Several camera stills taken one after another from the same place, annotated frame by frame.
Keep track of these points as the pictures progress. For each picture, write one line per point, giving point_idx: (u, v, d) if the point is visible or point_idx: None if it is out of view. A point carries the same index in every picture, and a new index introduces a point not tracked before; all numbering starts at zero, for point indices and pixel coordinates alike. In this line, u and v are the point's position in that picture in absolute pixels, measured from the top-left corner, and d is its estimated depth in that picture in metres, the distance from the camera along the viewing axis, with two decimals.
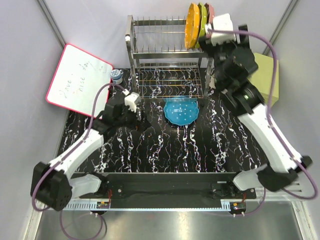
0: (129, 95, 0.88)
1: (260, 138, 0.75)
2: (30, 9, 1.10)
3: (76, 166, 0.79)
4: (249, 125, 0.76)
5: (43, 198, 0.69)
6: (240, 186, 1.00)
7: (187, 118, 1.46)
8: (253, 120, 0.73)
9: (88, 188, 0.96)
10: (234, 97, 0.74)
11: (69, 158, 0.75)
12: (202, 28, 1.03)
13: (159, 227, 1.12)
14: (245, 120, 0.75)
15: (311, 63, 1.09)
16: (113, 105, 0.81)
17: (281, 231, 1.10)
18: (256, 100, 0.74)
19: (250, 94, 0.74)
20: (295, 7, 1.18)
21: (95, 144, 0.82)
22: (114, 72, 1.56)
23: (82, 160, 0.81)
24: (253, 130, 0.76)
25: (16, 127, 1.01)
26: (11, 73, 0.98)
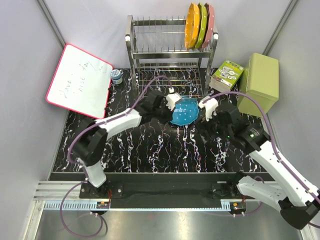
0: (173, 94, 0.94)
1: (274, 174, 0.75)
2: (30, 9, 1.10)
3: (112, 133, 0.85)
4: (261, 161, 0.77)
5: (77, 149, 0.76)
6: (242, 191, 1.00)
7: (187, 117, 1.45)
8: (262, 155, 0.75)
9: (97, 176, 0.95)
10: (241, 137, 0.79)
11: (112, 122, 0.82)
12: (202, 28, 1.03)
13: (159, 227, 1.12)
14: (256, 156, 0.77)
15: (311, 63, 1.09)
16: (155, 95, 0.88)
17: (281, 231, 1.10)
18: (262, 137, 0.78)
19: (255, 133, 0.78)
20: (295, 7, 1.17)
21: (135, 121, 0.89)
22: (114, 72, 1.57)
23: (119, 130, 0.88)
24: (264, 166, 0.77)
25: (15, 127, 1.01)
26: (11, 73, 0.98)
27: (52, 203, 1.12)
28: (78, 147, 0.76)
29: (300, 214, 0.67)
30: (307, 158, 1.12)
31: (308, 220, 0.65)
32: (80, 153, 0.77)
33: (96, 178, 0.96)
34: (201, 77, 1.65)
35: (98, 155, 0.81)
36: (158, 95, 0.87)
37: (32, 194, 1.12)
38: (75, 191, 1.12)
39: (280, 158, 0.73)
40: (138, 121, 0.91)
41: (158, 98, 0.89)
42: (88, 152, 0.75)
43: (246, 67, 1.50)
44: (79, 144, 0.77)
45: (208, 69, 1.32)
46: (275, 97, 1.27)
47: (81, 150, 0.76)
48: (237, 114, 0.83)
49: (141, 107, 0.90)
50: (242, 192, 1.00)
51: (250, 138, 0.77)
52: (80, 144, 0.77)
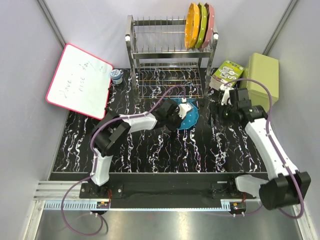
0: (186, 104, 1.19)
1: (259, 147, 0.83)
2: (29, 9, 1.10)
3: (131, 130, 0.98)
4: (253, 136, 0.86)
5: (99, 138, 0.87)
6: (239, 186, 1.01)
7: (186, 122, 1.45)
8: (254, 128, 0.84)
9: (105, 172, 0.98)
10: (241, 111, 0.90)
11: (133, 120, 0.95)
12: (202, 28, 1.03)
13: (159, 227, 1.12)
14: (249, 130, 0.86)
15: (311, 63, 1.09)
16: (170, 103, 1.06)
17: (281, 231, 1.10)
18: (259, 114, 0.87)
19: (255, 110, 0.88)
20: (295, 7, 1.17)
21: (150, 124, 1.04)
22: (114, 72, 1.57)
23: (136, 129, 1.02)
24: (255, 140, 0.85)
25: (15, 127, 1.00)
26: (10, 73, 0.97)
27: (52, 203, 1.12)
28: (101, 136, 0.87)
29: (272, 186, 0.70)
30: (307, 158, 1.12)
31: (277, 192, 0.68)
32: (102, 143, 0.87)
33: (102, 176, 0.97)
34: (201, 77, 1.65)
35: (117, 149, 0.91)
36: (172, 103, 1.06)
37: (32, 194, 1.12)
38: (75, 192, 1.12)
39: (269, 133, 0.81)
40: (152, 125, 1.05)
41: (172, 106, 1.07)
42: (110, 142, 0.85)
43: (246, 67, 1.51)
44: (103, 134, 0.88)
45: (208, 69, 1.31)
46: (275, 96, 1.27)
47: (103, 139, 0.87)
48: (244, 95, 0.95)
49: (156, 113, 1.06)
50: (239, 189, 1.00)
51: (248, 112, 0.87)
52: (103, 135, 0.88)
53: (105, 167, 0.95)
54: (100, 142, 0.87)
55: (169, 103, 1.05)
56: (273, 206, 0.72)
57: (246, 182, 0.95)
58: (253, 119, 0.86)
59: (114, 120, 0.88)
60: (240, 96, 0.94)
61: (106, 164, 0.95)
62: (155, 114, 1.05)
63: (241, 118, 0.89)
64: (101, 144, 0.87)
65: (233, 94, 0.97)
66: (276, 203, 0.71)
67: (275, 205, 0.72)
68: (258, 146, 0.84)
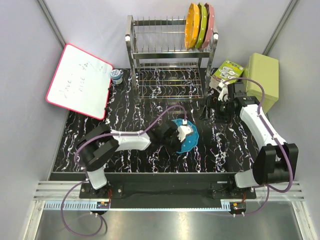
0: (186, 127, 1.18)
1: (252, 127, 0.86)
2: (29, 9, 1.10)
3: (120, 148, 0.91)
4: (246, 119, 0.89)
5: (84, 152, 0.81)
6: (238, 182, 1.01)
7: (186, 143, 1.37)
8: (246, 111, 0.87)
9: (98, 179, 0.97)
10: (236, 99, 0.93)
11: (124, 137, 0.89)
12: (202, 28, 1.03)
13: (159, 227, 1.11)
14: (243, 115, 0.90)
15: (311, 63, 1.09)
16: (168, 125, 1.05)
17: (281, 231, 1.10)
18: (253, 100, 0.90)
19: (248, 98, 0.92)
20: (295, 7, 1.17)
21: (143, 144, 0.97)
22: (114, 72, 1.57)
23: (126, 147, 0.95)
24: (248, 123, 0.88)
25: (15, 127, 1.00)
26: (11, 73, 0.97)
27: (52, 203, 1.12)
28: (86, 149, 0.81)
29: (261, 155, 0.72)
30: (307, 158, 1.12)
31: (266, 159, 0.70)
32: (85, 157, 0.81)
33: (97, 180, 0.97)
34: (201, 77, 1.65)
35: (101, 164, 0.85)
36: (170, 126, 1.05)
37: (32, 194, 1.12)
38: (75, 191, 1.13)
39: (260, 113, 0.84)
40: (144, 145, 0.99)
41: (170, 129, 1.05)
42: (93, 157, 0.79)
43: (246, 67, 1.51)
44: (89, 147, 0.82)
45: (208, 70, 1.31)
46: (275, 96, 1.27)
47: (88, 153, 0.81)
48: (241, 88, 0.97)
49: (152, 133, 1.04)
50: (238, 185, 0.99)
51: (242, 100, 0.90)
52: (88, 148, 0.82)
53: (97, 174, 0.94)
54: (83, 155, 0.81)
55: (167, 126, 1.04)
56: (264, 180, 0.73)
57: (243, 175, 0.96)
58: (247, 104, 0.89)
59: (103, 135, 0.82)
60: (237, 88, 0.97)
61: (98, 172, 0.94)
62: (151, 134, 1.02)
63: (236, 106, 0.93)
64: (84, 157, 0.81)
65: (230, 87, 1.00)
66: (266, 175, 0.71)
67: (266, 179, 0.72)
68: (251, 128, 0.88)
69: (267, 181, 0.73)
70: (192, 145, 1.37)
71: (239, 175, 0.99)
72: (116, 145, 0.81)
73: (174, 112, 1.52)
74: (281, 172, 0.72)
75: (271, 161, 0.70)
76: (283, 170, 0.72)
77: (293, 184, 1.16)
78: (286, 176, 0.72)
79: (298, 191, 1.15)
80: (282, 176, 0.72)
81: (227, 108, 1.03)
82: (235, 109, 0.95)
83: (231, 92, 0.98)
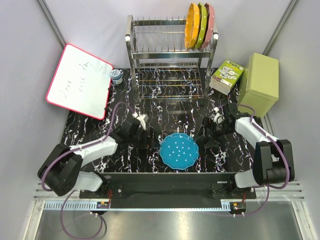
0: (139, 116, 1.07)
1: (248, 135, 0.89)
2: (30, 9, 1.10)
3: (88, 160, 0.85)
4: (242, 129, 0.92)
5: (50, 178, 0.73)
6: (238, 183, 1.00)
7: (188, 157, 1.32)
8: (241, 122, 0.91)
9: (89, 185, 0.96)
10: (231, 116, 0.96)
11: (87, 148, 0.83)
12: (202, 28, 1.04)
13: (159, 227, 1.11)
14: (238, 126, 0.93)
15: (311, 63, 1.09)
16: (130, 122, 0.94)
17: (281, 231, 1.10)
18: (245, 115, 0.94)
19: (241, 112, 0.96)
20: (295, 7, 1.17)
21: (110, 148, 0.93)
22: (114, 72, 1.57)
23: (95, 158, 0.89)
24: (243, 132, 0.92)
25: (15, 127, 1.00)
26: (10, 72, 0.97)
27: (52, 203, 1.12)
28: (51, 173, 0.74)
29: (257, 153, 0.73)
30: (307, 158, 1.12)
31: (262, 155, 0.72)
32: (52, 182, 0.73)
33: (90, 186, 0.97)
34: (201, 77, 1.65)
35: (72, 185, 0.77)
36: (133, 122, 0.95)
37: (32, 194, 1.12)
38: (75, 192, 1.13)
39: (252, 121, 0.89)
40: (113, 149, 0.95)
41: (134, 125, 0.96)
42: (59, 179, 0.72)
43: (246, 67, 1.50)
44: (54, 172, 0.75)
45: (208, 70, 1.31)
46: (275, 96, 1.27)
47: (54, 176, 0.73)
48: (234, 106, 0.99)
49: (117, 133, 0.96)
50: (238, 185, 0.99)
51: (236, 116, 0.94)
52: (52, 172, 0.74)
53: (84, 185, 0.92)
54: (49, 181, 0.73)
55: (130, 123, 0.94)
56: (264, 180, 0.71)
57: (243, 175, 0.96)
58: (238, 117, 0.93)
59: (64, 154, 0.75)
60: (230, 107, 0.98)
61: (85, 180, 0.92)
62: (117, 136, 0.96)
63: (231, 122, 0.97)
64: (50, 182, 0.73)
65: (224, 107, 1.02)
66: (266, 174, 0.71)
67: (266, 178, 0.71)
68: (247, 137, 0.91)
69: (267, 181, 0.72)
70: (194, 158, 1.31)
71: (239, 174, 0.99)
72: (80, 160, 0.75)
73: (174, 112, 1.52)
74: (280, 170, 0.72)
75: (268, 156, 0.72)
76: (282, 169, 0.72)
77: (293, 184, 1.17)
78: (285, 174, 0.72)
79: (298, 191, 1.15)
80: (281, 174, 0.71)
81: (224, 129, 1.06)
82: (231, 125, 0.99)
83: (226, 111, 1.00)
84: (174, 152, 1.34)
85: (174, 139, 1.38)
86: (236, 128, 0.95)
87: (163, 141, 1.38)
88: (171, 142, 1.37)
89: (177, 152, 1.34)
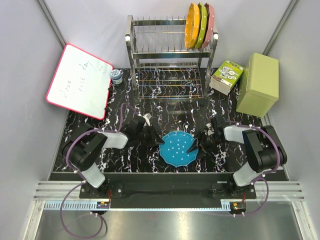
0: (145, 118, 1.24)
1: (238, 136, 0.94)
2: (29, 9, 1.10)
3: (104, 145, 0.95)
4: (233, 134, 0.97)
5: (72, 153, 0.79)
6: (238, 182, 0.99)
7: (185, 157, 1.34)
8: (228, 128, 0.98)
9: (94, 178, 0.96)
10: (220, 129, 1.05)
11: (108, 134, 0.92)
12: (202, 28, 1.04)
13: (159, 227, 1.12)
14: (229, 133, 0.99)
15: (311, 63, 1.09)
16: (137, 120, 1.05)
17: (281, 231, 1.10)
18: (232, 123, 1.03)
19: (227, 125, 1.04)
20: (296, 7, 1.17)
21: (122, 141, 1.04)
22: (114, 72, 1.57)
23: (109, 146, 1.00)
24: (234, 136, 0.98)
25: (15, 127, 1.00)
26: (10, 73, 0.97)
27: (52, 203, 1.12)
28: (74, 150, 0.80)
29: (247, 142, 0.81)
30: (307, 157, 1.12)
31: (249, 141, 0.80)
32: (75, 158, 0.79)
33: (94, 180, 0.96)
34: (201, 77, 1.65)
35: (91, 162, 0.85)
36: (139, 120, 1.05)
37: (32, 194, 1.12)
38: (75, 191, 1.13)
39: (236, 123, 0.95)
40: (123, 143, 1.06)
41: (139, 124, 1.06)
42: (83, 155, 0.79)
43: (246, 67, 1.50)
44: (76, 148, 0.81)
45: (208, 69, 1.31)
46: (275, 96, 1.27)
47: (77, 153, 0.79)
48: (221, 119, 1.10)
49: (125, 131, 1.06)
50: (238, 184, 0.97)
51: (223, 126, 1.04)
52: (74, 149, 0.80)
53: (92, 174, 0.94)
54: (72, 157, 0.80)
55: (136, 122, 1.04)
56: (259, 166, 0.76)
57: (242, 173, 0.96)
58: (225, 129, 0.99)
59: (87, 131, 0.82)
60: (218, 119, 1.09)
61: (93, 170, 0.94)
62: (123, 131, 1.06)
63: (220, 134, 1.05)
64: (73, 158, 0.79)
65: (213, 121, 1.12)
66: (258, 158, 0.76)
67: (261, 164, 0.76)
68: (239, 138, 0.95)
69: (262, 166, 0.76)
70: (191, 159, 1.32)
71: (239, 173, 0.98)
72: (104, 138, 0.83)
73: (174, 112, 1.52)
74: (272, 153, 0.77)
75: (255, 141, 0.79)
76: (273, 153, 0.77)
77: (293, 184, 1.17)
78: (276, 156, 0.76)
79: (298, 191, 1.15)
80: (274, 157, 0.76)
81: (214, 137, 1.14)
82: (221, 137, 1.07)
83: (215, 125, 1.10)
84: (174, 148, 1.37)
85: (177, 136, 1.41)
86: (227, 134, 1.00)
87: (164, 138, 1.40)
88: (173, 138, 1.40)
89: (177, 149, 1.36)
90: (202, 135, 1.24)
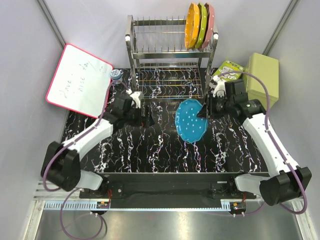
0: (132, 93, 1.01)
1: (260, 144, 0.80)
2: (30, 9, 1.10)
3: (86, 152, 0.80)
4: (254, 135, 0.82)
5: (53, 177, 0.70)
6: (239, 186, 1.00)
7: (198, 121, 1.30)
8: (252, 124, 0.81)
9: (91, 183, 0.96)
10: (238, 106, 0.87)
11: (81, 141, 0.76)
12: (202, 28, 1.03)
13: (159, 227, 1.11)
14: (247, 126, 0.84)
15: (312, 63, 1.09)
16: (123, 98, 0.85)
17: (282, 232, 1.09)
18: (257, 108, 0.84)
19: (252, 104, 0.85)
20: (295, 7, 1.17)
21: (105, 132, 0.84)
22: (114, 72, 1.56)
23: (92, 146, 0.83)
24: (252, 135, 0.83)
25: (15, 127, 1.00)
26: (11, 72, 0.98)
27: (52, 203, 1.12)
28: (53, 174, 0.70)
29: (271, 183, 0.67)
30: (307, 158, 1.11)
31: (275, 188, 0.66)
32: (57, 181, 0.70)
33: (92, 184, 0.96)
34: (201, 77, 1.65)
35: (76, 176, 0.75)
36: (125, 99, 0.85)
37: (32, 194, 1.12)
38: (75, 191, 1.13)
39: (268, 128, 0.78)
40: (110, 131, 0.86)
41: (127, 102, 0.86)
42: (64, 177, 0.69)
43: (246, 67, 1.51)
44: (55, 170, 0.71)
45: (208, 69, 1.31)
46: (275, 96, 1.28)
47: (57, 176, 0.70)
48: (241, 88, 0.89)
49: (112, 113, 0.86)
50: (239, 188, 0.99)
51: (246, 107, 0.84)
52: (55, 170, 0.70)
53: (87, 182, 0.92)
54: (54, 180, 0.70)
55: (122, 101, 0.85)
56: (274, 202, 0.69)
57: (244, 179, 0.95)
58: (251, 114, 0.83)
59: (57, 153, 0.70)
60: (236, 89, 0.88)
61: (88, 177, 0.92)
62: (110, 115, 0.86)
63: (239, 114, 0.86)
64: (56, 182, 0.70)
65: (229, 86, 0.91)
66: (277, 198, 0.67)
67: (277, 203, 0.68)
68: (255, 140, 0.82)
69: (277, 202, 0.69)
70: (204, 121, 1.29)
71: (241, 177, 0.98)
72: (77, 155, 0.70)
73: (174, 112, 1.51)
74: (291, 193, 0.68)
75: (283, 189, 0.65)
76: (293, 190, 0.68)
77: None
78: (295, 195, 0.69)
79: None
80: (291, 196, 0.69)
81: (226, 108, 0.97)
82: (239, 118, 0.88)
83: (231, 91, 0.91)
84: (189, 124, 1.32)
85: (184, 110, 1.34)
86: (247, 115, 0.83)
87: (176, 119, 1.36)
88: (183, 114, 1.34)
89: (191, 124, 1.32)
90: (211, 97, 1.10)
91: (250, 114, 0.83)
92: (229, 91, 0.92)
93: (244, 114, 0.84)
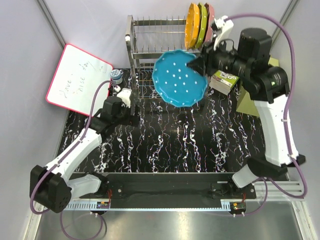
0: (122, 91, 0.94)
1: (267, 127, 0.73)
2: (30, 10, 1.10)
3: (73, 170, 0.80)
4: (263, 116, 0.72)
5: (42, 199, 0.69)
6: (238, 185, 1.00)
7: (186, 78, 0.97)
8: (270, 109, 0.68)
9: (87, 188, 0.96)
10: (257, 79, 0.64)
11: (66, 161, 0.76)
12: (202, 28, 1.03)
13: (159, 227, 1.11)
14: (260, 104, 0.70)
15: (311, 62, 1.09)
16: (112, 102, 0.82)
17: (282, 232, 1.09)
18: (282, 85, 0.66)
19: (276, 79, 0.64)
20: (295, 7, 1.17)
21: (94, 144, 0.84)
22: (114, 72, 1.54)
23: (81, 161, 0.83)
24: (261, 113, 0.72)
25: (15, 127, 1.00)
26: (11, 73, 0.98)
27: None
28: (41, 197, 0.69)
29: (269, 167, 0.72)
30: (307, 158, 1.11)
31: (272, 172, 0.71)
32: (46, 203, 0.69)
33: (89, 188, 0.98)
34: None
35: (67, 196, 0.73)
36: (114, 102, 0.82)
37: None
38: None
39: (285, 118, 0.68)
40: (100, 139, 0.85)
41: (115, 105, 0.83)
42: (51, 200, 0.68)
43: None
44: (44, 192, 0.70)
45: None
46: None
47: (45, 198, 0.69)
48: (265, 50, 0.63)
49: (100, 118, 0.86)
50: (239, 186, 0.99)
51: (272, 84, 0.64)
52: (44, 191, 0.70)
53: (83, 189, 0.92)
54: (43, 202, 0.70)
55: (109, 104, 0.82)
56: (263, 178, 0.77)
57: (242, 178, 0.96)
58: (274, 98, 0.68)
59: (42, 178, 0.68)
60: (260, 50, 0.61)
61: (83, 184, 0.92)
62: (99, 120, 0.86)
63: (259, 89, 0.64)
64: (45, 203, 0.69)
65: (249, 45, 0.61)
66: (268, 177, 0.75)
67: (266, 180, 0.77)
68: (262, 118, 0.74)
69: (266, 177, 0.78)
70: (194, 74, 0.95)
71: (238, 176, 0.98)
72: (61, 179, 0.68)
73: (174, 112, 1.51)
74: None
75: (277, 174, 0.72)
76: None
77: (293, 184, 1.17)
78: None
79: (298, 191, 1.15)
80: None
81: (231, 71, 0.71)
82: (252, 91, 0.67)
83: (250, 50, 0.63)
84: (177, 84, 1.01)
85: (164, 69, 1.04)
86: (269, 100, 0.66)
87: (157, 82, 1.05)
88: (164, 76, 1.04)
89: (179, 83, 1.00)
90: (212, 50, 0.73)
91: (271, 98, 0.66)
92: (247, 49, 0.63)
93: (265, 96, 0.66)
